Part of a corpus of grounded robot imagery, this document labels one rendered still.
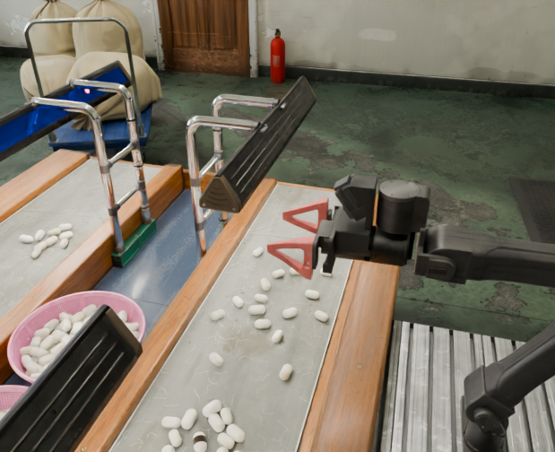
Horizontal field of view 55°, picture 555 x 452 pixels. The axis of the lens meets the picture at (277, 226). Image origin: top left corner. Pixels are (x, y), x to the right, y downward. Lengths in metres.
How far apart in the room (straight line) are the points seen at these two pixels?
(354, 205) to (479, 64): 4.45
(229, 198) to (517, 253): 0.47
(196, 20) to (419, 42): 2.09
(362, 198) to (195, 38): 4.81
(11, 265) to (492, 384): 1.13
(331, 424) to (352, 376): 0.12
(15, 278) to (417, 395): 0.96
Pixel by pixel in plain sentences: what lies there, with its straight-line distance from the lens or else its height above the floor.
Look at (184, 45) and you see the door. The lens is 5.56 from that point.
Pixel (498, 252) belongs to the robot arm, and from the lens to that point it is 0.80.
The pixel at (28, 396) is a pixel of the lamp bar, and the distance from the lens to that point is 0.59.
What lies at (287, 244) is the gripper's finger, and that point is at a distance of 0.78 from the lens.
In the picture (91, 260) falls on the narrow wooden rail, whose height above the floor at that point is 0.75.
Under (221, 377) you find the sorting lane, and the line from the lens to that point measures 1.06.
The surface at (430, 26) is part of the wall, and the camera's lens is 5.08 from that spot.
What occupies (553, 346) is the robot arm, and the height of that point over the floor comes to 0.95.
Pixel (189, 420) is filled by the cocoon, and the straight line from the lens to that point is 0.98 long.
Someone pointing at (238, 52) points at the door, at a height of 0.23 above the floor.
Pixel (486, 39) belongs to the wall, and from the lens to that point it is 5.13.
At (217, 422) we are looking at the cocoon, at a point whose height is 0.76.
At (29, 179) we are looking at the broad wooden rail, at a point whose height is 0.76.
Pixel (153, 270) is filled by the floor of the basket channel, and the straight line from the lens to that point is 1.45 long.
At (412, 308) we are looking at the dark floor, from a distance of 2.40.
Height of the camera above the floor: 1.53
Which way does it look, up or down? 32 degrees down
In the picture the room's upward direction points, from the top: straight up
